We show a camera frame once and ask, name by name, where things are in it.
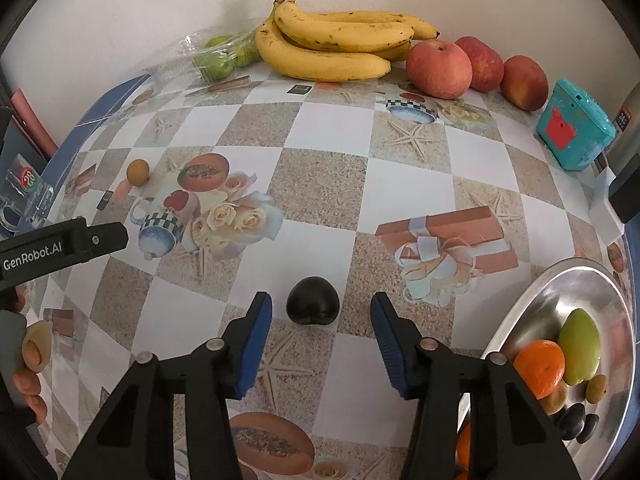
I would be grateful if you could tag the green apple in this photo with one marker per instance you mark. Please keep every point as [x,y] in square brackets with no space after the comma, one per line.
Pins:
[580,345]

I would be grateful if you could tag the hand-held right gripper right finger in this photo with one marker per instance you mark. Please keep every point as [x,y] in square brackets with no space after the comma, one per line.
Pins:
[392,345]

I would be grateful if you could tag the yellow banana bunch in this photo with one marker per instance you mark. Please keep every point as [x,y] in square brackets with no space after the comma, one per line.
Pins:
[330,40]

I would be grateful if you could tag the small brown longan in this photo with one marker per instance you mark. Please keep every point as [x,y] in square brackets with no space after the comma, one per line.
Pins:
[137,171]
[596,387]

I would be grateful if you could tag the white charging dock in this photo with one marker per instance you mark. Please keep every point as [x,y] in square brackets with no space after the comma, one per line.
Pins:
[605,205]

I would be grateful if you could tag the dark plum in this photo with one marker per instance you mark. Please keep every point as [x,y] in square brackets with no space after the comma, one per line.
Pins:
[313,305]
[572,420]
[589,427]

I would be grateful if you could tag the pink cylindrical object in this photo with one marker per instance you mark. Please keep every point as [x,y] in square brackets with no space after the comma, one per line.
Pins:
[30,120]

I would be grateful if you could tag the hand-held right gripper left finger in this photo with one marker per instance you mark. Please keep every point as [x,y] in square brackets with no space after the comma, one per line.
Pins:
[255,345]

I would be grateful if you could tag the glass mug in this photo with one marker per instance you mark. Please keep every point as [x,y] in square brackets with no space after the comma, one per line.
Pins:
[22,185]

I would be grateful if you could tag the red apple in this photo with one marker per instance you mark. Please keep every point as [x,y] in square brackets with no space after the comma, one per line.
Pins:
[525,82]
[482,62]
[439,67]

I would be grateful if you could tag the clear bag of green fruits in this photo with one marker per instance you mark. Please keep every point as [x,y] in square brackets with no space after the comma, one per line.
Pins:
[220,57]

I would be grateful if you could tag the teal plastic box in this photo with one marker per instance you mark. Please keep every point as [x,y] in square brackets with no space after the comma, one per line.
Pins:
[575,127]

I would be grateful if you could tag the person's left hand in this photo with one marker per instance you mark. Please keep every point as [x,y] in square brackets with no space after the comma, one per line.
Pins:
[37,345]

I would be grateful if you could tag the stainless steel basin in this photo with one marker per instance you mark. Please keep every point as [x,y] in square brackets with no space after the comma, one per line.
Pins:
[545,295]

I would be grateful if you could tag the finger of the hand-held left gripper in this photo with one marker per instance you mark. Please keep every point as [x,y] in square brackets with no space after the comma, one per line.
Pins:
[105,239]

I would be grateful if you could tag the stainless steel thermos jug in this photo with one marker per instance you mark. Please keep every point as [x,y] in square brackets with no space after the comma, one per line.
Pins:
[627,130]

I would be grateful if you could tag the brown kiwi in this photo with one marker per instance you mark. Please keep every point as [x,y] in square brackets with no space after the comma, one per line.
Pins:
[555,400]

